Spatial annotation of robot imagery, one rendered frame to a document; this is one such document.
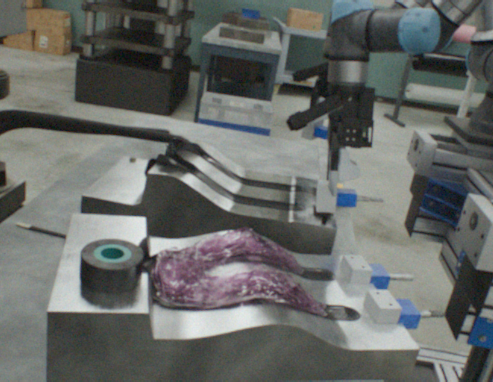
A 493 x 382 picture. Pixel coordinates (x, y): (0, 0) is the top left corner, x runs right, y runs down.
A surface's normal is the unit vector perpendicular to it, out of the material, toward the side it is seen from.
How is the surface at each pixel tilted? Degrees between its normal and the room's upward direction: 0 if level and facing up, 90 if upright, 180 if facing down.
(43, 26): 84
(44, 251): 0
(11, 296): 0
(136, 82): 90
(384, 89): 90
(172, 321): 0
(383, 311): 90
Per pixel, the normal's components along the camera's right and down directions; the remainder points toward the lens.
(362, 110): -0.09, 0.21
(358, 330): 0.15, -0.92
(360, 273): 0.19, 0.39
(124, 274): 0.60, 0.38
